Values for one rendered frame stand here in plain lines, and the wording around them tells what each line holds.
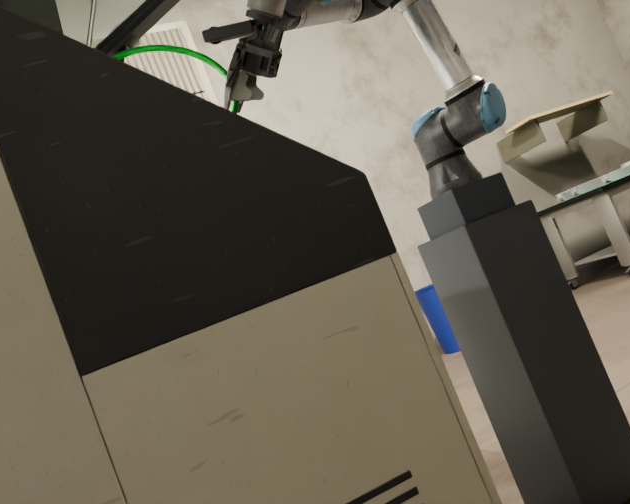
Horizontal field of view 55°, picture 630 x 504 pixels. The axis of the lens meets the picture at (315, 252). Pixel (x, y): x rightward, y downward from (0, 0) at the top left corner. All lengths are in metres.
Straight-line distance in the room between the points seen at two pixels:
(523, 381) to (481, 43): 5.44
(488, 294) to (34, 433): 1.08
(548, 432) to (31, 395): 1.19
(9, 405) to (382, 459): 0.60
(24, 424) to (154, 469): 0.20
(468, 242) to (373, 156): 4.02
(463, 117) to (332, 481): 1.00
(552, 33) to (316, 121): 3.14
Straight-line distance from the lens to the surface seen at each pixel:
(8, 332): 1.04
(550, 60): 7.30
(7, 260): 1.05
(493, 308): 1.61
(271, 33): 1.31
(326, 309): 1.06
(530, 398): 1.66
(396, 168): 5.63
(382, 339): 1.09
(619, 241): 5.38
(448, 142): 1.70
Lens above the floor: 0.76
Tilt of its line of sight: 4 degrees up
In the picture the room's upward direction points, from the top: 22 degrees counter-clockwise
